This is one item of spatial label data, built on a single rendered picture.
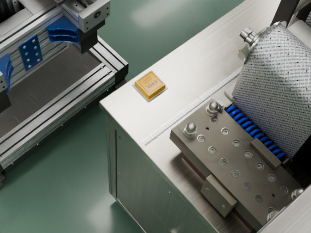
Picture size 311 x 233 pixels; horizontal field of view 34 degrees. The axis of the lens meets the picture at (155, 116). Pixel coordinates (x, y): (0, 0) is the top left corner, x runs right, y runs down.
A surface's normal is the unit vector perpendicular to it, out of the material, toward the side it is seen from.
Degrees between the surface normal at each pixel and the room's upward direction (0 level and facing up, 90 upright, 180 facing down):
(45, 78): 0
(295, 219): 0
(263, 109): 90
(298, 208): 0
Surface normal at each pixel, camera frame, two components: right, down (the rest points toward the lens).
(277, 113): -0.75, 0.56
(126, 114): 0.07, -0.46
